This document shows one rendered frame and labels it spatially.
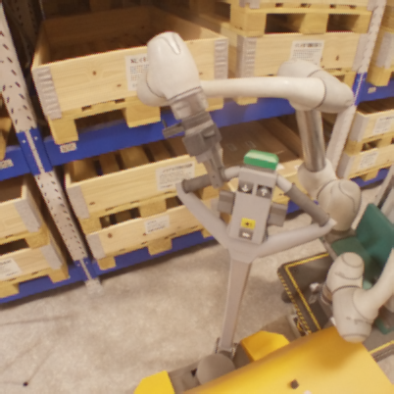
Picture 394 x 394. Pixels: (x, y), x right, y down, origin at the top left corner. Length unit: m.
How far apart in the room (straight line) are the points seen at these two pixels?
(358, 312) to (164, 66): 0.85
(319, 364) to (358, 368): 0.13
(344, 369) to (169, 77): 0.97
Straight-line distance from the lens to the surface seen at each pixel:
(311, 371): 1.03
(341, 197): 1.43
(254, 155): 0.73
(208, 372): 1.44
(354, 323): 1.00
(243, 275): 0.95
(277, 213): 0.78
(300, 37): 1.62
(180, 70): 0.72
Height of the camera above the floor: 1.83
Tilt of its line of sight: 42 degrees down
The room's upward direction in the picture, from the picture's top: 1 degrees counter-clockwise
